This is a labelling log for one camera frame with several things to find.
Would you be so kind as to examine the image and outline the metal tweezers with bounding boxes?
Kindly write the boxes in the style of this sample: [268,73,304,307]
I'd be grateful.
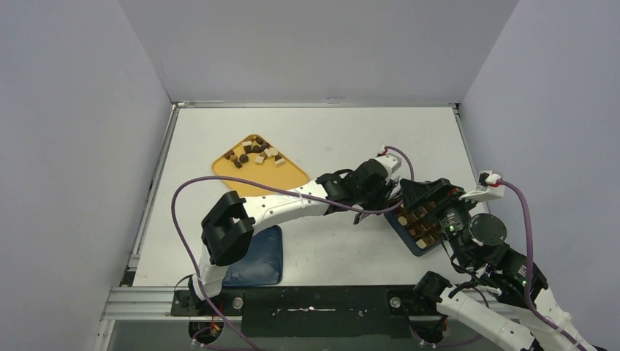
[352,207,389,225]

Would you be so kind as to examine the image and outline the blue box lid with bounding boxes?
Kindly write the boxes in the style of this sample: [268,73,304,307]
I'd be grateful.
[222,226,283,287]

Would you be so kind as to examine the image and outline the aluminium frame rail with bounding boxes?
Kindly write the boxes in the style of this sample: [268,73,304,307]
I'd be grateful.
[101,287,211,322]

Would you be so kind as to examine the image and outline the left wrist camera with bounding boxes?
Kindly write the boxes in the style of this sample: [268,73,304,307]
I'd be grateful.
[374,154,402,177]

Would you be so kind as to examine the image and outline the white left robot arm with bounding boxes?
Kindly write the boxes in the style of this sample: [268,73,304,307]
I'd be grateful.
[189,154,401,314]

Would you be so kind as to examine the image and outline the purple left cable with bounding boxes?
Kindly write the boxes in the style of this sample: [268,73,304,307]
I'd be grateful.
[170,145,415,351]

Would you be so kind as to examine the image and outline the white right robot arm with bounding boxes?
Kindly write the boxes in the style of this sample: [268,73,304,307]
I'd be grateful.
[400,171,594,350]

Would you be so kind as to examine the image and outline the blue chocolate box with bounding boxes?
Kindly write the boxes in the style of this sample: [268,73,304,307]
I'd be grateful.
[384,199,448,257]

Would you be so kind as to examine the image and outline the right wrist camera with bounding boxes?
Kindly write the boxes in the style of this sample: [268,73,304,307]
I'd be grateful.
[459,170,505,203]

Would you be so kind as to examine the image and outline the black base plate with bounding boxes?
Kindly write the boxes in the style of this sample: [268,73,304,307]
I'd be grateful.
[170,284,451,339]

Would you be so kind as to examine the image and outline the yellow tray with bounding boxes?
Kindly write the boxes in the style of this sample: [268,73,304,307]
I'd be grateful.
[211,134,310,189]

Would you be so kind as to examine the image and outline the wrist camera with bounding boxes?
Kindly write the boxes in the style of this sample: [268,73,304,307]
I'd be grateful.
[459,170,505,203]
[374,154,402,177]

